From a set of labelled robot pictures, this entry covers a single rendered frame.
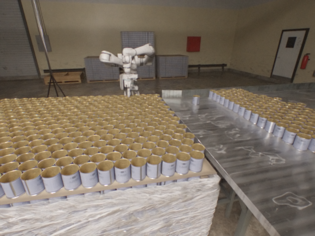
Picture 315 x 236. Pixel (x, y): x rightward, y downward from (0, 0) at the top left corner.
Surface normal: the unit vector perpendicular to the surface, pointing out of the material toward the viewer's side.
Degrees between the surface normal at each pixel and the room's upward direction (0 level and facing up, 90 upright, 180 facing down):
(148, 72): 91
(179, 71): 92
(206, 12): 90
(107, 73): 88
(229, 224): 0
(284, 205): 0
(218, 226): 0
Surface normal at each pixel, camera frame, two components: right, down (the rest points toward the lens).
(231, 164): 0.00, -0.91
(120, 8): 0.23, 0.40
